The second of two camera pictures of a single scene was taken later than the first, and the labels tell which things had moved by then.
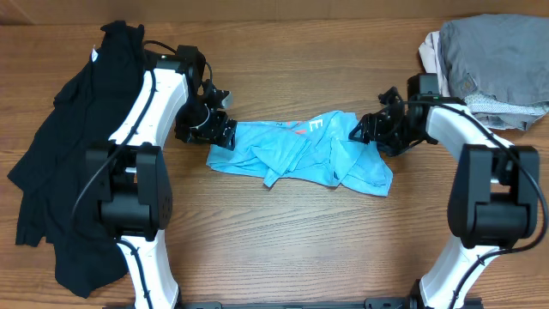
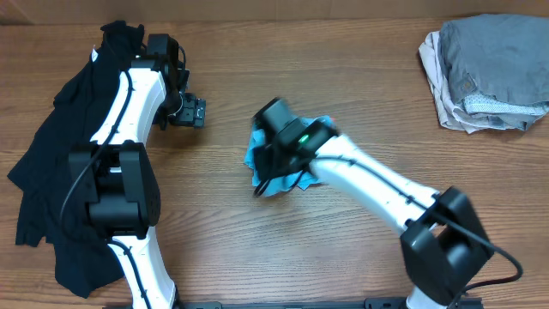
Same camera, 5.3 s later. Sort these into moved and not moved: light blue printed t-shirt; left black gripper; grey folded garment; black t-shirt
Moved: light blue printed t-shirt; left black gripper
Not moved: grey folded garment; black t-shirt
